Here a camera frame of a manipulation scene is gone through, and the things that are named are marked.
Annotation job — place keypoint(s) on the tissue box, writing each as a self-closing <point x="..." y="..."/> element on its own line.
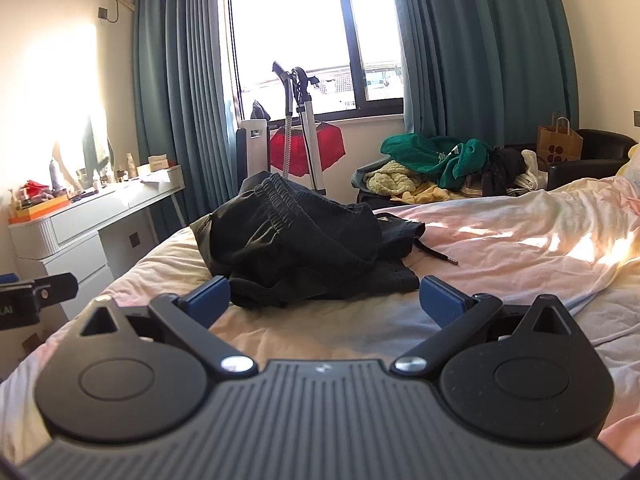
<point x="161" y="164"/>

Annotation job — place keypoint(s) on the grey spray bottle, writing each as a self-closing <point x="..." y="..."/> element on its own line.
<point x="55" y="175"/>

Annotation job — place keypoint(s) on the window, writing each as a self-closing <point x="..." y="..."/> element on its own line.
<point x="295" y="25"/>

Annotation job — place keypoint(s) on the white dressing table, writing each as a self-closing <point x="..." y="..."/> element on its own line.
<point x="80" y="230"/>

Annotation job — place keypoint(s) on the black pants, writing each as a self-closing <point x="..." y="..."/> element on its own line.
<point x="300" y="240"/>

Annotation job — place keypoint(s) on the wall outlet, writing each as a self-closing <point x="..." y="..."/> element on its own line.
<point x="134" y="240"/>

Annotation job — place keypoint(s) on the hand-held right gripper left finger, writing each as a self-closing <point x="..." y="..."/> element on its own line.
<point x="207" y="300"/>

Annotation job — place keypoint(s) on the brown paper bag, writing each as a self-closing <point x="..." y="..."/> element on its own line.
<point x="559" y="145"/>

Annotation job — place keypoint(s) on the yellow cloth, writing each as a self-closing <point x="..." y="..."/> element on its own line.
<point x="390" y="175"/>

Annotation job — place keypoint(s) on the black clothing pile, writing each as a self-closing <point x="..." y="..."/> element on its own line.
<point x="505" y="170"/>

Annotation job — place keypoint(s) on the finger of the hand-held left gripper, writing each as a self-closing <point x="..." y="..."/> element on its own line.
<point x="57" y="287"/>

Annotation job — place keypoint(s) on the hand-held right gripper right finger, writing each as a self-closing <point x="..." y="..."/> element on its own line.
<point x="442" y="300"/>

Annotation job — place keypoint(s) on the teal curtain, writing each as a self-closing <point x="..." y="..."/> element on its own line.
<point x="475" y="50"/>
<point x="185" y="110"/>

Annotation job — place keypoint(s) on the orange tray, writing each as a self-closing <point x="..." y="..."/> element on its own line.
<point x="35" y="212"/>

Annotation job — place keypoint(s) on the red garment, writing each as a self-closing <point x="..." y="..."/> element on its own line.
<point x="327" y="147"/>

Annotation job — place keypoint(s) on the white air purifier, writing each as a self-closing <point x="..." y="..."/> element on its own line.
<point x="252" y="150"/>

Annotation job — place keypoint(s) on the wall switch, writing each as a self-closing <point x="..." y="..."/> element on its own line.
<point x="103" y="14"/>

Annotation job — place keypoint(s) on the pink bed sheet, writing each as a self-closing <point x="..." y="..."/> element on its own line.
<point x="500" y="240"/>

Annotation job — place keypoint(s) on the green garment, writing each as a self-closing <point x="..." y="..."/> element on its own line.
<point x="425" y="152"/>

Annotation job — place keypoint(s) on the black armchair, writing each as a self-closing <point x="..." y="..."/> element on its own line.
<point x="600" y="147"/>

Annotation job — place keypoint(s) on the dark object on purifier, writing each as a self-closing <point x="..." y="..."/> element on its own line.
<point x="260" y="111"/>

